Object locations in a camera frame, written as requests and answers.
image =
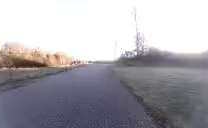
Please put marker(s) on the dark asphalt road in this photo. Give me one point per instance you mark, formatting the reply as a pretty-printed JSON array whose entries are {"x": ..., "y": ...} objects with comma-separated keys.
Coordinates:
[{"x": 82, "y": 98}]

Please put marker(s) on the tall bare tree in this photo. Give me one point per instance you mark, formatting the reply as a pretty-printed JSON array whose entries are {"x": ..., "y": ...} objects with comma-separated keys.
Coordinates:
[{"x": 138, "y": 38}]

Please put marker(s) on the dark hedge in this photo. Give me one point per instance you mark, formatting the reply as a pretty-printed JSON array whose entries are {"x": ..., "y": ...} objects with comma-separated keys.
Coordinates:
[{"x": 168, "y": 57}]

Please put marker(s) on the frosty grass verge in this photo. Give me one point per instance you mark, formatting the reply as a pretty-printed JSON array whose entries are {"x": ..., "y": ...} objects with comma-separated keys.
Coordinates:
[{"x": 175, "y": 88}]

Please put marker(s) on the row of brown bushes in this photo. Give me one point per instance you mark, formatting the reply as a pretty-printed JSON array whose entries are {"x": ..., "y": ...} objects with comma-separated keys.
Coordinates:
[{"x": 22, "y": 58}]

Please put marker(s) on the grass strip with dirt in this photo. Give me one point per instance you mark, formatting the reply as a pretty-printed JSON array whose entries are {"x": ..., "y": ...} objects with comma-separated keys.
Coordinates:
[{"x": 15, "y": 76}]

